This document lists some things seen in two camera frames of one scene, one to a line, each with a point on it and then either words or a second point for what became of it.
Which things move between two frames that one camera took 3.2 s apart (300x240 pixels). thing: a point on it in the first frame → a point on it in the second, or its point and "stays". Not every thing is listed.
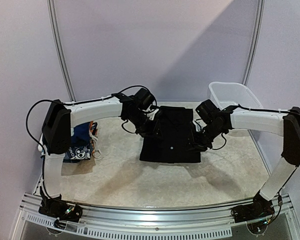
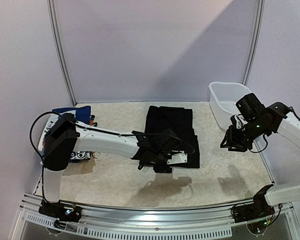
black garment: [170, 145] stays
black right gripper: [197, 139] → [232, 140]
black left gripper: [152, 132] → [161, 169]
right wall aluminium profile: [261, 7] stays
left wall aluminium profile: [55, 29] stays
